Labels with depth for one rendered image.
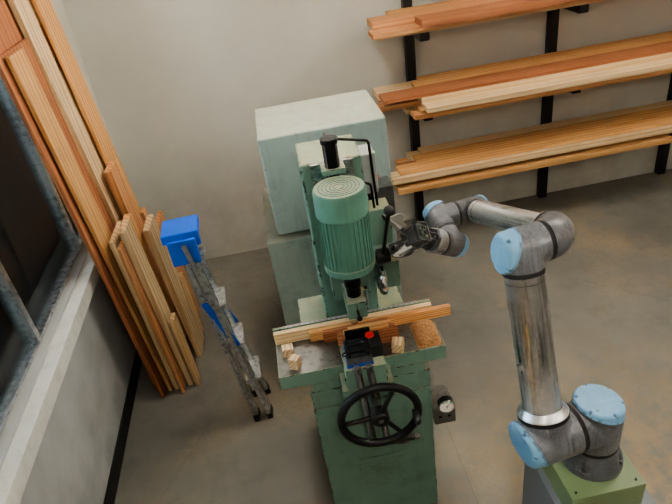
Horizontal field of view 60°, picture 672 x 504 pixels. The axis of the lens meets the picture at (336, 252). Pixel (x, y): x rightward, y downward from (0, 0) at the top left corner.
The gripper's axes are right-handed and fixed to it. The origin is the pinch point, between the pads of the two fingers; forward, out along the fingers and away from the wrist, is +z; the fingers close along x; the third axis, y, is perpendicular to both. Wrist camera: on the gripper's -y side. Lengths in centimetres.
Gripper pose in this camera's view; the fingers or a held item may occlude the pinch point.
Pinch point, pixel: (385, 235)
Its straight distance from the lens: 189.7
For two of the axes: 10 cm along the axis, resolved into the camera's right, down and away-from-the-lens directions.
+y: 6.1, -4.1, -6.8
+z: -7.7, -1.0, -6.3
